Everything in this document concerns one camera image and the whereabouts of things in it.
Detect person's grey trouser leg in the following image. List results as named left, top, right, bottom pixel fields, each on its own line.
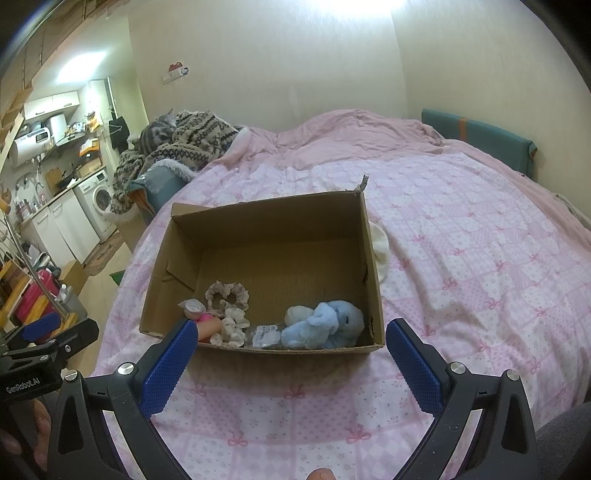
left=533, top=406, right=591, bottom=480

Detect brown cardboard box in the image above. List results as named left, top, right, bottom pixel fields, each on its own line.
left=139, top=175, right=386, bottom=356

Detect light blue plush toy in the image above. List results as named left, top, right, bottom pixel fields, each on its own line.
left=281, top=300, right=365, bottom=350

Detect white kitchen cabinets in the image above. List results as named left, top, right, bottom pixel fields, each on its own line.
left=30, top=190, right=101, bottom=265

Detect wall hook with ornaments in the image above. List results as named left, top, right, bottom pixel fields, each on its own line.
left=161, top=61, right=191, bottom=85

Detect patterned knit blanket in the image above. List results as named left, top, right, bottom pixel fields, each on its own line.
left=112, top=110, right=242, bottom=215

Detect red bag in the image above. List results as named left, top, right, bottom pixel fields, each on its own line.
left=16, top=269, right=62, bottom=325

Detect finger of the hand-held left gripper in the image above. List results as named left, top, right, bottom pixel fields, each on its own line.
left=0, top=313, right=63, bottom=357
left=44, top=318, right=100, bottom=371

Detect small round white pouch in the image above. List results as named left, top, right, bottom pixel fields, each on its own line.
left=179, top=298, right=207, bottom=320

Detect grey striped cat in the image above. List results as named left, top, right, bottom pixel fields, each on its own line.
left=137, top=108, right=180, bottom=155

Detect small brown floor carton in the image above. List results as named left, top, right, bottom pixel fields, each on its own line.
left=59, top=260, right=88, bottom=297

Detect white upper wall cabinets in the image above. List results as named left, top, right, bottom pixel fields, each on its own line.
left=22, top=91, right=81, bottom=121

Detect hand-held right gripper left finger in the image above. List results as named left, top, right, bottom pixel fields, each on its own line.
left=46, top=318, right=200, bottom=480

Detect twisted rope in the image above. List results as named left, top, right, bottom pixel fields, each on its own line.
left=553, top=193, right=591, bottom=229

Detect white plastic bottle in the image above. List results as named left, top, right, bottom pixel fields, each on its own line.
left=56, top=283, right=89, bottom=320

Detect white scrunchie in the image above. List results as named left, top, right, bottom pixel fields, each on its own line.
left=210, top=306, right=251, bottom=348

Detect metal handrail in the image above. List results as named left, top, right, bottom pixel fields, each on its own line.
left=0, top=210, right=71, bottom=326

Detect cream fluffy cloth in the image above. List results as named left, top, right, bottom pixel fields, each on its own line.
left=369, top=220, right=391, bottom=282

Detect teal headboard cushion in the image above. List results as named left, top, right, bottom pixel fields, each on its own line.
left=420, top=107, right=539, bottom=182

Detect plain pink blanket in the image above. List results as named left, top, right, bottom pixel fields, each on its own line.
left=217, top=109, right=591, bottom=232

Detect white water heater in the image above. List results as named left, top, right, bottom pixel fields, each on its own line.
left=8, top=130, right=52, bottom=168

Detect grey blue fur-trimmed cushion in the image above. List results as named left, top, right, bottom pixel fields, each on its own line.
left=127, top=159, right=195, bottom=219

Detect person's left hand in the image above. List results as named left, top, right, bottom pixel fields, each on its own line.
left=33, top=401, right=54, bottom=462

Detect pink plush toy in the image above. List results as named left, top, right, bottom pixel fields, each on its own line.
left=195, top=311, right=223, bottom=343

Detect patterned floor rug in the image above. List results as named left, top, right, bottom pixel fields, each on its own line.
left=82, top=230, right=126, bottom=278

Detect white washing machine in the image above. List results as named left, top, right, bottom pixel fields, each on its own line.
left=74, top=172, right=118, bottom=237

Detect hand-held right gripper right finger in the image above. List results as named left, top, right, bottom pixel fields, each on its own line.
left=385, top=318, right=541, bottom=480

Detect beige scrunchie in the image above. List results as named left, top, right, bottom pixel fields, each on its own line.
left=205, top=280, right=251, bottom=311

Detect pink bow print quilt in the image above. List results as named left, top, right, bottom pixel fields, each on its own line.
left=90, top=150, right=591, bottom=480

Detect clear plastic packet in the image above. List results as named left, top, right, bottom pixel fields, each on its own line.
left=252, top=324, right=281, bottom=348

